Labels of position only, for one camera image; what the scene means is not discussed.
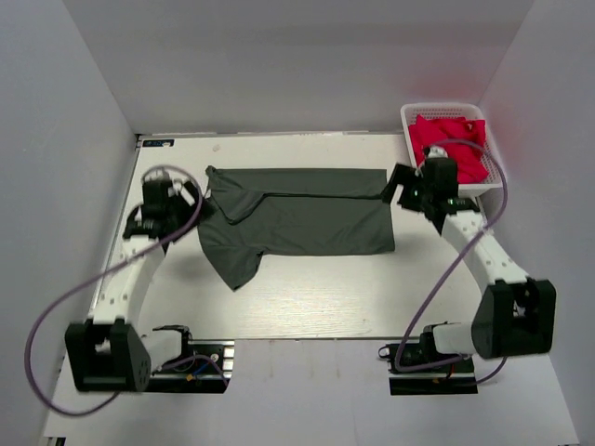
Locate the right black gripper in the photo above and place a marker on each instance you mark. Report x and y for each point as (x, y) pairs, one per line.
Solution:
(404, 177)

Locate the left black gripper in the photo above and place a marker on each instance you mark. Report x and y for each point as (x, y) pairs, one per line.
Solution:
(192, 190)

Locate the dark grey t shirt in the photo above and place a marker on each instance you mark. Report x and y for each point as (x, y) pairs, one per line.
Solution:
(251, 213)

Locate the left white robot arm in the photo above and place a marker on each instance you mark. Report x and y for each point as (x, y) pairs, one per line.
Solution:
(106, 352)

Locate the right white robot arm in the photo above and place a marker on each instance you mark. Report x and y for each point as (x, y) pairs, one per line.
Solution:
(516, 313)

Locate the blue table label sticker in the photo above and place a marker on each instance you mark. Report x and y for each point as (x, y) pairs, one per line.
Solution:
(158, 143)

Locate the red t shirt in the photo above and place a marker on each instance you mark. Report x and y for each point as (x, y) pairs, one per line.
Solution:
(425, 132)

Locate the white plastic basket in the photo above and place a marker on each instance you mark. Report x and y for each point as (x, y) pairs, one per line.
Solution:
(409, 112)

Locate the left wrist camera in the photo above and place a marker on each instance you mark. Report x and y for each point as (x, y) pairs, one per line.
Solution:
(156, 190)

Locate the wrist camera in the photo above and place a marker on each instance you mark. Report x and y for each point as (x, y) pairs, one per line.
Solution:
(441, 175)
(156, 190)

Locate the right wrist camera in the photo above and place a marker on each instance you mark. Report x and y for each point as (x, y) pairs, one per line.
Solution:
(441, 175)

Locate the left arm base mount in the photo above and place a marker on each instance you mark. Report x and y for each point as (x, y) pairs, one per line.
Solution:
(204, 367)

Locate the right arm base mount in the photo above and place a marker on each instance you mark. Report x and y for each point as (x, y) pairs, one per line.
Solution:
(451, 379)

